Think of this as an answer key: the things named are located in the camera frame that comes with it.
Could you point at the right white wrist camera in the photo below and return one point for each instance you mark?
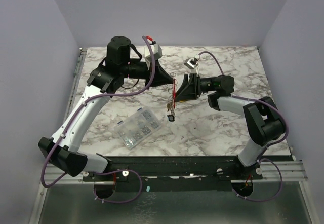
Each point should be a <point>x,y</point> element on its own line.
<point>192,63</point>

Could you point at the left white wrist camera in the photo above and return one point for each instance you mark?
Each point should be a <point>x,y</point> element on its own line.
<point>156,49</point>

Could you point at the aluminium rail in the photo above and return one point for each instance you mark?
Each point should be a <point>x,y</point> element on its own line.
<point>292,171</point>
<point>76,78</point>

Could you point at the aluminium front rail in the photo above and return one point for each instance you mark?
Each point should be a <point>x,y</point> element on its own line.
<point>292,171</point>

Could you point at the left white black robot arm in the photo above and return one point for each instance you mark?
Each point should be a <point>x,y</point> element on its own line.
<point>117,75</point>

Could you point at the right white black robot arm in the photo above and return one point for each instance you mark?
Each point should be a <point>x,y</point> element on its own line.
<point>266,126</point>

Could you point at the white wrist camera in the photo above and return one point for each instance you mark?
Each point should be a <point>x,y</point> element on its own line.
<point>192,63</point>
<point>156,49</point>

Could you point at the aluminium left side rail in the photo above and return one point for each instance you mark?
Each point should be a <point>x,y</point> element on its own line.
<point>76,78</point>

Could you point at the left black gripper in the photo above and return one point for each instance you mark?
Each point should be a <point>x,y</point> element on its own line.
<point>160,76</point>

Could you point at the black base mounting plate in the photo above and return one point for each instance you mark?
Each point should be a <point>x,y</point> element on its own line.
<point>174,174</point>

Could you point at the clear plastic screw box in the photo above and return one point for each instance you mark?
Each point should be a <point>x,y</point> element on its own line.
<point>137,127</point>

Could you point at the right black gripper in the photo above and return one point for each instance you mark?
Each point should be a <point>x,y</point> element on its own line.
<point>196,85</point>

